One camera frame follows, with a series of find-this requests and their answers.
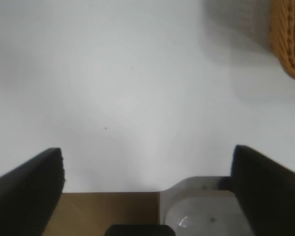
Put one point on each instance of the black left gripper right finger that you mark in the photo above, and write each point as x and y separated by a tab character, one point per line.
273	196

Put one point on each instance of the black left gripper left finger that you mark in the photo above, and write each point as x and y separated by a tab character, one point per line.
22	196

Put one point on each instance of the woven wicker basket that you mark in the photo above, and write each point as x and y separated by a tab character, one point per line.
285	37

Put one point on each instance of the grey metal arm base plate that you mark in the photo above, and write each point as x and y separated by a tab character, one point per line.
206	211

